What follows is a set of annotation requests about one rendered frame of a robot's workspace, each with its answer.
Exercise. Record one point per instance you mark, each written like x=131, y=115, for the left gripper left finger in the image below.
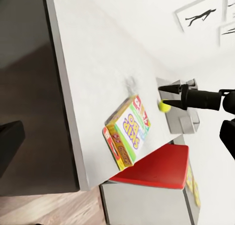
x=12, y=136

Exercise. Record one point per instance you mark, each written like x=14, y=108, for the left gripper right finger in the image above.
x=227, y=135

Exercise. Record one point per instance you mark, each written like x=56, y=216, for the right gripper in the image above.
x=189, y=98

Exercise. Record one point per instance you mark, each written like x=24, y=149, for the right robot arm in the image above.
x=194, y=98

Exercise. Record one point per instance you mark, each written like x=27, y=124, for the swivel chair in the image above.
x=164, y=168

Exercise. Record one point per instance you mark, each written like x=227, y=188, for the board game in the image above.
x=126, y=132

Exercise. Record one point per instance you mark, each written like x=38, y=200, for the tennis ball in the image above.
x=164, y=107

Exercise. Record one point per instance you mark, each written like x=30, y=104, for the toy box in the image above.
x=180, y=121

